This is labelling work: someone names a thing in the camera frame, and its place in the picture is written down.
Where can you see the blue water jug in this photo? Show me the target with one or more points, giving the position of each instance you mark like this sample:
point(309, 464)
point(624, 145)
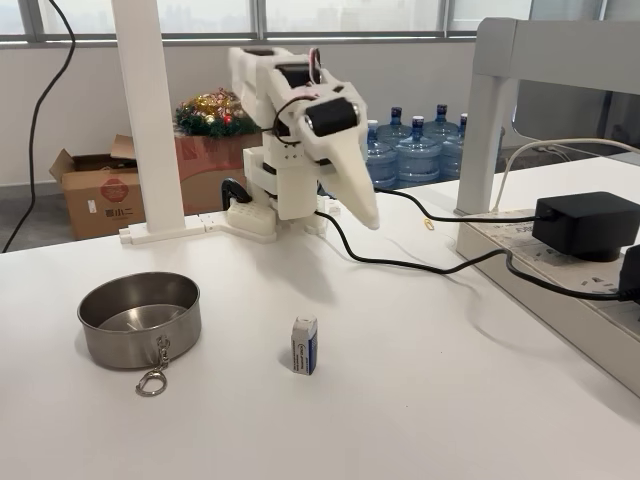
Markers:
point(457, 155)
point(419, 157)
point(442, 127)
point(397, 131)
point(382, 162)

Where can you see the black power adapter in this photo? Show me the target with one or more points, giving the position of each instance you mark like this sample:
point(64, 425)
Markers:
point(580, 225)

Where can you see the yellow paper clip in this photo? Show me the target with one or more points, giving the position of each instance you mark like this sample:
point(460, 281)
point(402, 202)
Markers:
point(428, 224)

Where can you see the black table clamp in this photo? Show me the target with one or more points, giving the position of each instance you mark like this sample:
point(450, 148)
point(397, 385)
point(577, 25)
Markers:
point(234, 190)

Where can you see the red cardboard box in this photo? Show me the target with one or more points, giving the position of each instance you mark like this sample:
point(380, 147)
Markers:
point(200, 165)

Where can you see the small white and blue box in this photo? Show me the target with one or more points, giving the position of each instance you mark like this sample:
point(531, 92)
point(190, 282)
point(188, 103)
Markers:
point(304, 347)

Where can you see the brown cardboard box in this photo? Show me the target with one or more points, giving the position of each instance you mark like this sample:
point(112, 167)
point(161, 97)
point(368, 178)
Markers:
point(100, 200)

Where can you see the metal bowl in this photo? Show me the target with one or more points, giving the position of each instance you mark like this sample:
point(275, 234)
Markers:
point(140, 310)

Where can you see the white desk shelf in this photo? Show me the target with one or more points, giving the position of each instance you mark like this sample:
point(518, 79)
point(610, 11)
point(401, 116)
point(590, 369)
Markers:
point(500, 50)

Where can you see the white power strip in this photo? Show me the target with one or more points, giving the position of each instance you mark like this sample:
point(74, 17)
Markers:
point(550, 280)

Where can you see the white stand post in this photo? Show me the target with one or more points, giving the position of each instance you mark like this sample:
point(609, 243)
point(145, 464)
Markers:
point(147, 125)

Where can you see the black plug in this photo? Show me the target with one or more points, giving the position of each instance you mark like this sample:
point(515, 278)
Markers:
point(631, 275)

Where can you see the green Christmas wreath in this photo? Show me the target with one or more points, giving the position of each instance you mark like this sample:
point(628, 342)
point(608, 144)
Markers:
point(210, 117)

